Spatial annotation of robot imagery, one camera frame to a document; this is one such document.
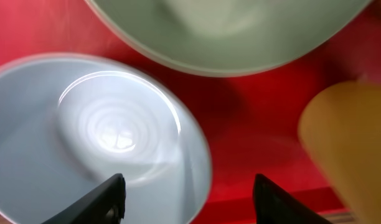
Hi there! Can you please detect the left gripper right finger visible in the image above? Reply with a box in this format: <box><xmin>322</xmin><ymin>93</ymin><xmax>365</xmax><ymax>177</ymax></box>
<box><xmin>253</xmin><ymin>174</ymin><xmax>331</xmax><ymax>224</ymax></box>

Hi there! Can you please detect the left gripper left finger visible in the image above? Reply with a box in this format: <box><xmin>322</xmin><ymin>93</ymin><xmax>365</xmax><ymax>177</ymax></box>
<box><xmin>42</xmin><ymin>174</ymin><xmax>126</xmax><ymax>224</ymax></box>

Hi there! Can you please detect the small light blue bowl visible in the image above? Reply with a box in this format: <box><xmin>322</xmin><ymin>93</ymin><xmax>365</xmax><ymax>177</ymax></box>
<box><xmin>0</xmin><ymin>54</ymin><xmax>212</xmax><ymax>223</ymax></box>

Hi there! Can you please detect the yellow plastic cup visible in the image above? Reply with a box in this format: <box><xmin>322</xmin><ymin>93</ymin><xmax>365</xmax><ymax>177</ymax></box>
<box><xmin>298</xmin><ymin>82</ymin><xmax>381</xmax><ymax>223</ymax></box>

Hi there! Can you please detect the green bowl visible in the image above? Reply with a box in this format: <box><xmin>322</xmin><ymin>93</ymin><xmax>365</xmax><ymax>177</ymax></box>
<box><xmin>87</xmin><ymin>0</ymin><xmax>369</xmax><ymax>77</ymax></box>

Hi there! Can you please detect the red serving tray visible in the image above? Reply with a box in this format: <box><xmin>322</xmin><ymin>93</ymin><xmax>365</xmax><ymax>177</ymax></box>
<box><xmin>0</xmin><ymin>1</ymin><xmax>381</xmax><ymax>223</ymax></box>

